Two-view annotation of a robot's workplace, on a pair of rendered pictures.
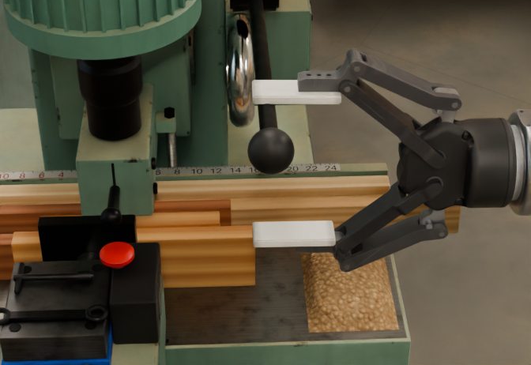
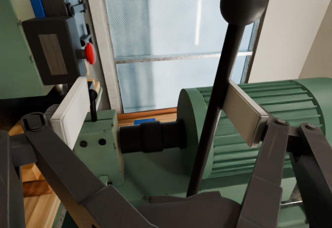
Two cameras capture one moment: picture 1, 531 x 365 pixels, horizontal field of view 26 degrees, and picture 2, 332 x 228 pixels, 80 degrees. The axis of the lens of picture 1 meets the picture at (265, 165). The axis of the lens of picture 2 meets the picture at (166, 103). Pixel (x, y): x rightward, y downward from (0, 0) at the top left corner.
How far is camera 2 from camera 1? 92 cm
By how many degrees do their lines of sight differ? 72
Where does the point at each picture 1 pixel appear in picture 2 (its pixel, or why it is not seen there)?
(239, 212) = (35, 202)
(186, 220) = not seen: hidden behind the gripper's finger
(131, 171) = (104, 125)
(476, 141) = not seen: outside the picture
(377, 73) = (324, 143)
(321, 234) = (69, 120)
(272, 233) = (84, 95)
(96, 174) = (106, 114)
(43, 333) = not seen: outside the picture
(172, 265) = not seen: hidden behind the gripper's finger
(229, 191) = (52, 203)
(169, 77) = (126, 192)
